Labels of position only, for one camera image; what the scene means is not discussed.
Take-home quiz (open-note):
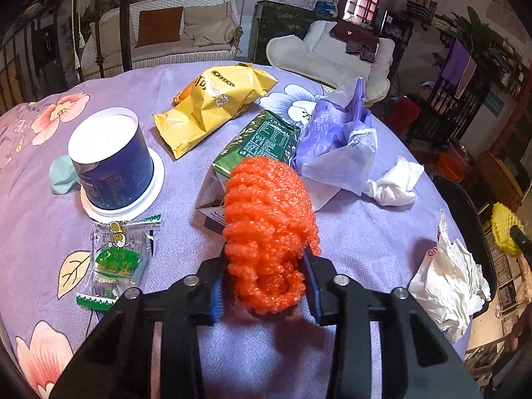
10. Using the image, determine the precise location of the green drink carton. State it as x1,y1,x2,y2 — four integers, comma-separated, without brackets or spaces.
195,110,300,234

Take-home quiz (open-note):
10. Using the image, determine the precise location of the orange foam fruit net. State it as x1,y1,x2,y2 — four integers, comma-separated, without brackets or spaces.
223,156,321,315

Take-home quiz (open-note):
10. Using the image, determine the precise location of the green clear snack wrapper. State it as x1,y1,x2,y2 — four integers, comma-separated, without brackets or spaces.
76,214,161,313

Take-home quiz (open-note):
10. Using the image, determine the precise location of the crumpled white tissue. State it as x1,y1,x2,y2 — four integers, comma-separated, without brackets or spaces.
362,156,425,207

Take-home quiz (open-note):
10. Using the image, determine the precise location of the black trash bin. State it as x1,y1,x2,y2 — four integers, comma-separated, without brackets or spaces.
432,175,497,298

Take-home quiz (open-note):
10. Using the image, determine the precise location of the white wicker sofa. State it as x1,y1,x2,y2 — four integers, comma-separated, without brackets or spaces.
80,0,242,79

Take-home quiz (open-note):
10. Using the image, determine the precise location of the yellow Oreo snack bag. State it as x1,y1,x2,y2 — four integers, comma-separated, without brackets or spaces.
153,63,278,160

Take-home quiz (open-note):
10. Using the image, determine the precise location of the white crumpled plastic wrapper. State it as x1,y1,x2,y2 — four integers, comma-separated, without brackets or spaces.
408,210,491,343

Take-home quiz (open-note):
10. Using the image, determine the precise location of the light blue cloth piece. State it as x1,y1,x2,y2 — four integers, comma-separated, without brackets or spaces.
49,155,79,195

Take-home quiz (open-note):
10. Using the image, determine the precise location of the blue paper cup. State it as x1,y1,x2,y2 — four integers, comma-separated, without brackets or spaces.
67,107,164,223

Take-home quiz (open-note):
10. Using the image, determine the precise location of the purple hanging towel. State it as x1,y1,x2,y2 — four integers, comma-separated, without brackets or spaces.
441,39,477,99

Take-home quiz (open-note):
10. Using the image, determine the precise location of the white padded lounge chair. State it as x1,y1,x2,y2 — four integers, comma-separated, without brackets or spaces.
266,21,395,108

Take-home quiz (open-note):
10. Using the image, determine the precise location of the green patterned cabinet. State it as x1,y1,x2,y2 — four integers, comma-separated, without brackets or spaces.
248,0,333,65

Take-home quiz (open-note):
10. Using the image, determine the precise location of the orange brown cushion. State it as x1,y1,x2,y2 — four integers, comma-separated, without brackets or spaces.
135,6,183,48

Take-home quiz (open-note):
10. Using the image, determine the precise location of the purple plastic bag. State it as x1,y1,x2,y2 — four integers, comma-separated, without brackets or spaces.
294,77,378,196

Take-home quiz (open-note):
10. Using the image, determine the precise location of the yellow foam fruit net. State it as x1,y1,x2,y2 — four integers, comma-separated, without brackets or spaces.
490,203,525,258

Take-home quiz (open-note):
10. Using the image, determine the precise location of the dark red folded cloth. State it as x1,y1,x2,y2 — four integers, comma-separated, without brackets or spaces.
330,21,379,63

